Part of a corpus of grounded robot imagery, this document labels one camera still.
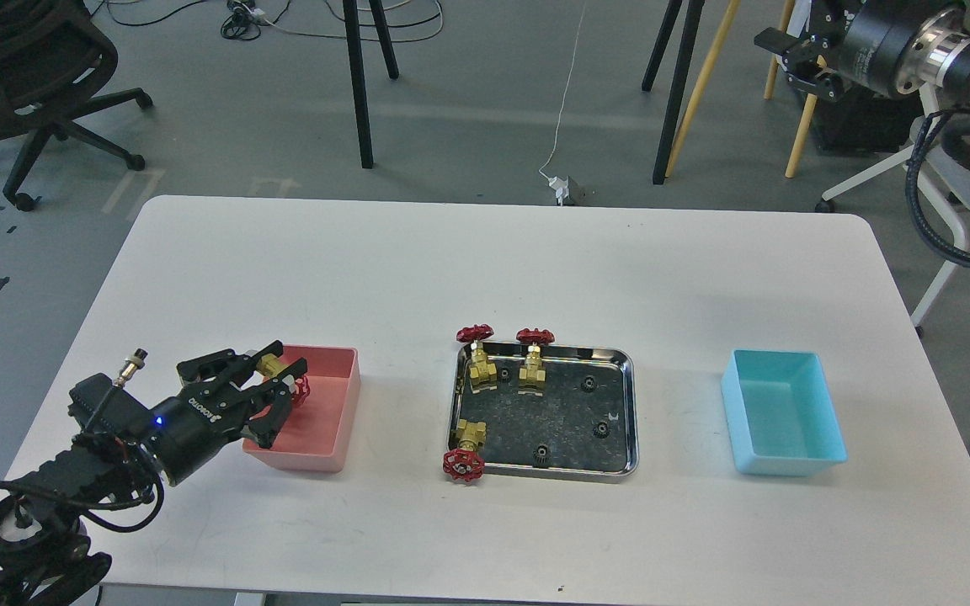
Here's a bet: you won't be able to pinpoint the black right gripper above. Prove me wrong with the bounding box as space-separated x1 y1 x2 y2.
754 24 848 100

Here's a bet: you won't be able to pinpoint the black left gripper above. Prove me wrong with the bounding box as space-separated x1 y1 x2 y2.
147 341 308 486

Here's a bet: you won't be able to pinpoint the brass valve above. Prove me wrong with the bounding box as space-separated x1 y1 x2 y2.
442 418 488 484
255 353 312 409
516 327 555 395
456 325 499 394

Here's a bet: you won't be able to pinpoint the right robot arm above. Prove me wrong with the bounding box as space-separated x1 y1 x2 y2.
754 1 970 104

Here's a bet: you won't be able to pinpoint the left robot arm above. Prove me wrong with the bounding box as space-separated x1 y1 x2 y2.
0 341 311 605

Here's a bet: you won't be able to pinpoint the pink plastic box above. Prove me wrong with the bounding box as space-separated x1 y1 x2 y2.
242 344 360 473

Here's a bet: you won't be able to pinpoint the black gear bottom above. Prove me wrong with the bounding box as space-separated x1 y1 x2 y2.
532 444 551 468

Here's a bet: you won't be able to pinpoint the blue plastic box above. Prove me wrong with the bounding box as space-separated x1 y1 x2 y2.
721 348 850 478

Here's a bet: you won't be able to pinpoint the black cabinet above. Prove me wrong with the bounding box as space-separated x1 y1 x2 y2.
812 86 923 155

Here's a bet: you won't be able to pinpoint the yellow wooden easel legs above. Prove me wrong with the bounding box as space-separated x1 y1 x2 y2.
667 0 831 178

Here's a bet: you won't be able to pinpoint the black tripod right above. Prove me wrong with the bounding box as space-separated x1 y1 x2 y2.
642 1 705 185

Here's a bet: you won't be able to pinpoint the black tripod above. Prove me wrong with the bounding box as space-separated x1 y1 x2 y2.
342 1 400 169
642 1 705 185

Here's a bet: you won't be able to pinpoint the white power adapter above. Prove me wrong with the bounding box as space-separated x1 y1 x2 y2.
547 176 584 207

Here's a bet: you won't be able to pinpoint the metal tray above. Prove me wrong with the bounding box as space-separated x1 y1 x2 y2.
446 341 638 481

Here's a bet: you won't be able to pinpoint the black office chair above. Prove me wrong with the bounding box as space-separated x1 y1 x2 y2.
0 1 152 211

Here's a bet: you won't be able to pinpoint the black tripod left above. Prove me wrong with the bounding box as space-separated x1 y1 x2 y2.
342 1 400 169

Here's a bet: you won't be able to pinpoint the black corrugated cable hose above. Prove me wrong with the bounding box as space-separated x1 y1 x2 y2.
905 109 970 280

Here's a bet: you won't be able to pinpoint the white cable on floor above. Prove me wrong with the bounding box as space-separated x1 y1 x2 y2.
539 0 589 181

